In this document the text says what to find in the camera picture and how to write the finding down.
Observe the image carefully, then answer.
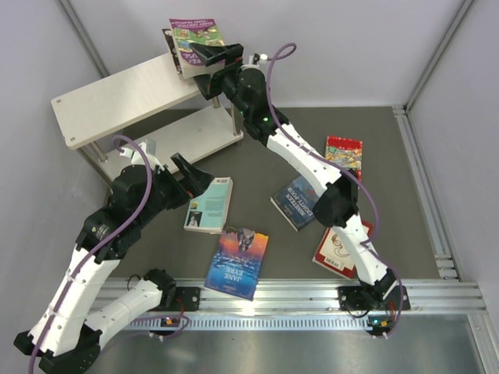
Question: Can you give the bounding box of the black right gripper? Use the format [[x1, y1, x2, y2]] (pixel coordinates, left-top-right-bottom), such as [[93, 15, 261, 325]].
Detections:
[[188, 44, 251, 120]]

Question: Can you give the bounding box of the purple storey treehouse book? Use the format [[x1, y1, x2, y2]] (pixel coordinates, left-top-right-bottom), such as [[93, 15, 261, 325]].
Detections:
[[169, 18, 225, 79]]

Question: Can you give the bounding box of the white two-tier shelf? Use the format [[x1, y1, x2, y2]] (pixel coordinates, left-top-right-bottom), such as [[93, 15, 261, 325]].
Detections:
[[51, 55, 243, 184]]

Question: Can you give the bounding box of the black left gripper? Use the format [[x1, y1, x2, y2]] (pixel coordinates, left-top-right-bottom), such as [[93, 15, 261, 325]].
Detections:
[[135, 153, 213, 227]]

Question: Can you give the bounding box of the red Edward Tulane book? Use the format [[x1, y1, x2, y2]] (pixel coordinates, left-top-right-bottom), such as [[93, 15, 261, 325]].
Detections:
[[312, 228, 356, 279]]

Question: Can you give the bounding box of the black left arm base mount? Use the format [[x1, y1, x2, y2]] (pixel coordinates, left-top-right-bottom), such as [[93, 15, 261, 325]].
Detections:
[[152, 287, 201, 312]]

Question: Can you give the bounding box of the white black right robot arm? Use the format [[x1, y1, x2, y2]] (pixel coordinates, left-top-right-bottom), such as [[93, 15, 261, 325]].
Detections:
[[190, 43, 402, 310]]

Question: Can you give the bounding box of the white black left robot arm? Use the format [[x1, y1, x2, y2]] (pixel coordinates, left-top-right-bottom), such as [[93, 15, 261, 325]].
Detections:
[[14, 153, 214, 373]]

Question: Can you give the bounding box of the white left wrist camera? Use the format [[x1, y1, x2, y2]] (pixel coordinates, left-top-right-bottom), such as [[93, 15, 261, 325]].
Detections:
[[119, 139, 159, 165]]

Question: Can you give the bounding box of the light teal paperback book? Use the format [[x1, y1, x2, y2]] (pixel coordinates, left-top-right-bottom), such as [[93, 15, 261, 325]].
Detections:
[[183, 177, 233, 235]]

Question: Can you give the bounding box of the red treehouse book on table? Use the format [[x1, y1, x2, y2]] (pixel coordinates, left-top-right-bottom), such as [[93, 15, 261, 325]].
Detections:
[[325, 136, 363, 181]]

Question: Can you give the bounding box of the blue Jane Eyre book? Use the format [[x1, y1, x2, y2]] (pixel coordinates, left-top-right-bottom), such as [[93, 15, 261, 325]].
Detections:
[[204, 226, 269, 301]]

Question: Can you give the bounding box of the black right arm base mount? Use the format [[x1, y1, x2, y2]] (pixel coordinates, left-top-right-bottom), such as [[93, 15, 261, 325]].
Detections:
[[338, 286, 411, 313]]

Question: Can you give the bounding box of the black treehouse book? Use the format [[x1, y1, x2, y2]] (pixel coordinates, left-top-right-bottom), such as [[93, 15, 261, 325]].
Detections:
[[162, 29, 182, 75]]

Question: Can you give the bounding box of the dark blue Nineteen Eighty-Four book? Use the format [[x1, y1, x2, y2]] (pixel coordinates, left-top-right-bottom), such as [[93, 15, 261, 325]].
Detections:
[[271, 176, 319, 231]]

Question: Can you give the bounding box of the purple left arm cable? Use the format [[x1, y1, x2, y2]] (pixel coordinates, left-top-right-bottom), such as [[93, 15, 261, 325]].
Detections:
[[29, 134, 190, 373]]

